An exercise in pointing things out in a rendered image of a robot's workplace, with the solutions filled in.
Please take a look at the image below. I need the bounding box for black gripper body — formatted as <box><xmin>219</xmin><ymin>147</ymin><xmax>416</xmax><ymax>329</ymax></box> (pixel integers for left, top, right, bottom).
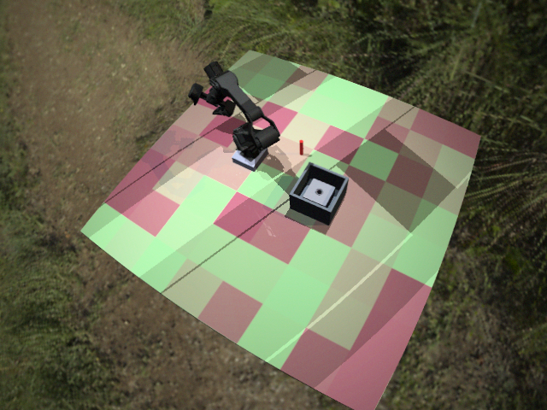
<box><xmin>188</xmin><ymin>83</ymin><xmax>236</xmax><ymax>117</ymax></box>

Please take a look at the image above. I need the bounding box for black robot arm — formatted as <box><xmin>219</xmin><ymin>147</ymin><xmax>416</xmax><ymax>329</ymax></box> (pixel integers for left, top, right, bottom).
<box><xmin>203</xmin><ymin>61</ymin><xmax>280</xmax><ymax>161</ymax></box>

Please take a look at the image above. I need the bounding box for white plate with hole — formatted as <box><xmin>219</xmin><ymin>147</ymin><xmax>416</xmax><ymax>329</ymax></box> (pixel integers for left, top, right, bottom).
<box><xmin>303</xmin><ymin>179</ymin><xmax>336</xmax><ymax>208</ymax></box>

